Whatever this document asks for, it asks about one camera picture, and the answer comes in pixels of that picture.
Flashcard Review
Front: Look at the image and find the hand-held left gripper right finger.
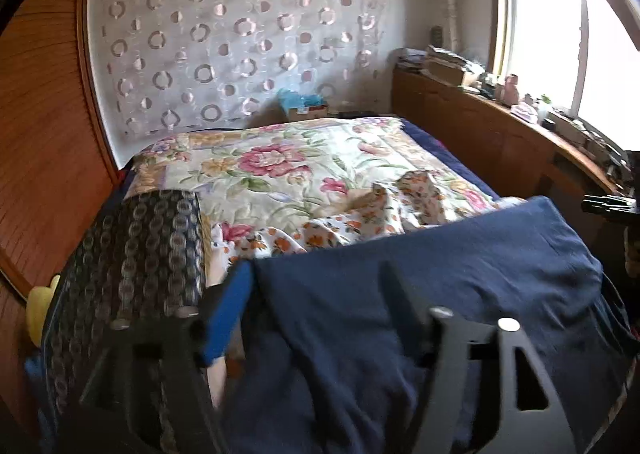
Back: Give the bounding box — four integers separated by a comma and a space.
381, 261, 582, 454

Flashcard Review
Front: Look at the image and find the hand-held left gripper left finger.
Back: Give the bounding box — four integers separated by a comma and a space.
75, 261, 256, 454

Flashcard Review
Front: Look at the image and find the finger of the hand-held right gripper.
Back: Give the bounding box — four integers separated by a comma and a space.
581, 193, 640, 221

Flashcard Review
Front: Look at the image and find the navy printed t-shirt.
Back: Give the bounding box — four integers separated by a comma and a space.
220, 195, 632, 454

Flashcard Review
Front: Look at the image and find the orange-print bed sheet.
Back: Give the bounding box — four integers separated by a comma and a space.
210, 170, 453, 266

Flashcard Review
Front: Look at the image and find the dark circle-patterned cloth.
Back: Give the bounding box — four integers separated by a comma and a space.
39, 188, 210, 454

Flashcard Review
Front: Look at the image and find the wooden sideboard cabinet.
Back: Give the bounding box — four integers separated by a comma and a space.
391, 65, 628, 217

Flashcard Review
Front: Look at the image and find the floral quilt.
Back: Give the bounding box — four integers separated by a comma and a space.
124, 116, 501, 255

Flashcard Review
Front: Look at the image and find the navy bed sheet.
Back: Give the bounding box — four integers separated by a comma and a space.
399, 118, 502, 201

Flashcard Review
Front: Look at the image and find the yellow patterned pillow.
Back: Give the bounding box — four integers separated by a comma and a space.
27, 275, 62, 349

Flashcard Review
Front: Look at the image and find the window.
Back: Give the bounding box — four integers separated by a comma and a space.
486, 0, 640, 157

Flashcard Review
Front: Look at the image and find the stack of papers and boxes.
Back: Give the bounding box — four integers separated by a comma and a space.
394, 44, 487, 88

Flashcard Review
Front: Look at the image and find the cardboard box with blue bag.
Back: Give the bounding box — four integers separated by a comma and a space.
277, 88, 332, 123

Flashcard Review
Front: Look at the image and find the wooden wardrobe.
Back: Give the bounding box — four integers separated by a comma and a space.
0, 0, 132, 435

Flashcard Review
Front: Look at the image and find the circle-patterned sheer curtain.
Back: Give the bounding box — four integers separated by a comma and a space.
89, 0, 392, 139

